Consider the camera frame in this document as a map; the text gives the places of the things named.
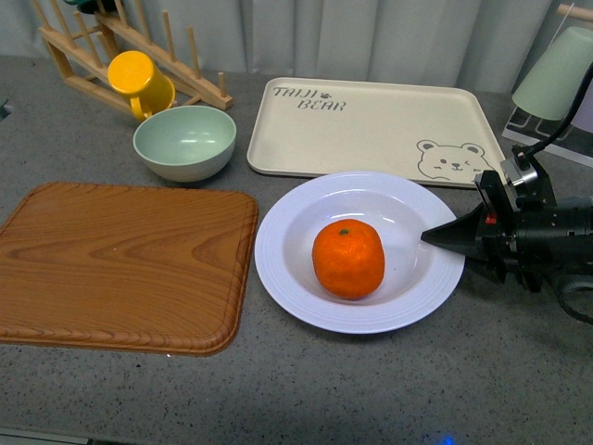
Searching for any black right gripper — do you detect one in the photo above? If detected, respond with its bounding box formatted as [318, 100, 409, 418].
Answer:
[421, 159, 592, 291]

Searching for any white round plate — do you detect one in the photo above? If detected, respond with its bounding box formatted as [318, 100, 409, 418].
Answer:
[255, 172, 465, 334]

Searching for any orange fruit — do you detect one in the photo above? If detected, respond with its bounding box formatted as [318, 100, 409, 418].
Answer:
[311, 219, 385, 300]

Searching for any beige bear tray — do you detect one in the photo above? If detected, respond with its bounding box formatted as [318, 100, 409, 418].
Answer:
[246, 77, 504, 188]

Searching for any purple cup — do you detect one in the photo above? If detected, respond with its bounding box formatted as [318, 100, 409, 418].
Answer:
[571, 93, 593, 134]

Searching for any green cup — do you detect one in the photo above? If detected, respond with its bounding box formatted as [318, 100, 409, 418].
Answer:
[512, 27, 592, 121]

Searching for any brown wooden tray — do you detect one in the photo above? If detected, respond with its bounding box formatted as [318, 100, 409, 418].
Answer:
[1, 182, 259, 356]

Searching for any green bowl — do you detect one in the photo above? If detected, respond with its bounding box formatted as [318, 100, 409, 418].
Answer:
[132, 106, 237, 183]

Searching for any yellow mug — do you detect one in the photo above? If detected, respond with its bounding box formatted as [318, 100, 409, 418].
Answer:
[107, 50, 176, 121]

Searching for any wooden dish rack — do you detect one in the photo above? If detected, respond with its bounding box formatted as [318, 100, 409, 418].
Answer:
[32, 1, 233, 114]

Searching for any dark green object on rack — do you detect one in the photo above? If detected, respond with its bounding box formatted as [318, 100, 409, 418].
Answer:
[64, 0, 117, 14]

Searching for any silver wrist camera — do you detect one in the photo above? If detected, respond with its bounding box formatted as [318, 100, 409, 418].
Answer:
[500, 158, 538, 191]

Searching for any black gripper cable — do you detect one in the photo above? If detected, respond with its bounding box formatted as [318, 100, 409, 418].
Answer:
[516, 59, 593, 161]

